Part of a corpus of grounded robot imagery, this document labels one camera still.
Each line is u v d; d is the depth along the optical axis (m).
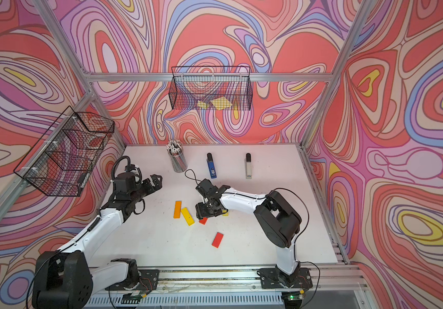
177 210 0.91
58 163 0.72
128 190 0.65
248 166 1.05
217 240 0.83
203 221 0.88
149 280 0.72
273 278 0.72
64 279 0.40
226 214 0.73
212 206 0.66
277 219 0.49
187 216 0.89
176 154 0.96
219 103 0.91
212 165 1.08
